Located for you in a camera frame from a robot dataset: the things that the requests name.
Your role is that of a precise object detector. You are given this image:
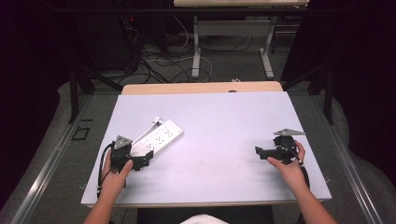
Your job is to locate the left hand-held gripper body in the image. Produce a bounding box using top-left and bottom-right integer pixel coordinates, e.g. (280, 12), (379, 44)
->
(109, 134), (135, 171)

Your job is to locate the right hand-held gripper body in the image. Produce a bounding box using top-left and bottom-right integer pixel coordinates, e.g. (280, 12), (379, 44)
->
(272, 128), (307, 166)

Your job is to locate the white power strip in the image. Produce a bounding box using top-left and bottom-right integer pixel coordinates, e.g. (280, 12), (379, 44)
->
(129, 119), (185, 158)

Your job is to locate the person's right hand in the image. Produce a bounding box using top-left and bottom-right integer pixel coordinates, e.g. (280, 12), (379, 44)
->
(266, 139), (307, 189)

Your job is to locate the person's left hand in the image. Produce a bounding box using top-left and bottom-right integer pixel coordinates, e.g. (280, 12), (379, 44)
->
(99, 148), (134, 203)

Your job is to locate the white table mat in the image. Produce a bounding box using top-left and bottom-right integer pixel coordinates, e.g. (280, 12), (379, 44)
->
(79, 91), (332, 206)

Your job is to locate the person's dark lap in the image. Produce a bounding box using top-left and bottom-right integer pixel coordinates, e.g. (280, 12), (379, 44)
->
(136, 204), (276, 224)

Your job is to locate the black metal stand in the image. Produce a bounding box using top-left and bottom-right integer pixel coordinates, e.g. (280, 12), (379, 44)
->
(281, 57), (336, 126)
(68, 63), (124, 124)

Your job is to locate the person's white clothing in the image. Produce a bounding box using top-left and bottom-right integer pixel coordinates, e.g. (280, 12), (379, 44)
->
(179, 213), (230, 224)

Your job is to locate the black computer case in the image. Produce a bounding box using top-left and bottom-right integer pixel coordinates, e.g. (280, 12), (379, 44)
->
(74, 13), (141, 73)

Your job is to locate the white desk with metal legs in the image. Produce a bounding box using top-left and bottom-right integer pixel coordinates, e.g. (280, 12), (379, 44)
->
(173, 0), (310, 80)

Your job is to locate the white power strip cable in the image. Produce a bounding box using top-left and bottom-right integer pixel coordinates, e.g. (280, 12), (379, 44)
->
(132, 121), (157, 147)

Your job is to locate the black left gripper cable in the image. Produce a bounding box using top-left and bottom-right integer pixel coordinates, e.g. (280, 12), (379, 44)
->
(96, 141), (116, 200)

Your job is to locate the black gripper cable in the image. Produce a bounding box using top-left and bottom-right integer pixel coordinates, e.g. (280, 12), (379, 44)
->
(298, 165), (312, 191)
(96, 141), (116, 200)

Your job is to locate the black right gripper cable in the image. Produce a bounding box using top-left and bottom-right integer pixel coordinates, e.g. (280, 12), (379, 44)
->
(298, 165), (312, 191)

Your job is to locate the aluminium floor rail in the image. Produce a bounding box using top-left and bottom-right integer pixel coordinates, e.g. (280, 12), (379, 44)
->
(10, 94), (95, 224)
(310, 92), (388, 224)

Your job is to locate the bundle of floor cables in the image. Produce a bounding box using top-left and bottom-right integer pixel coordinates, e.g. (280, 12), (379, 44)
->
(135, 32), (216, 85)

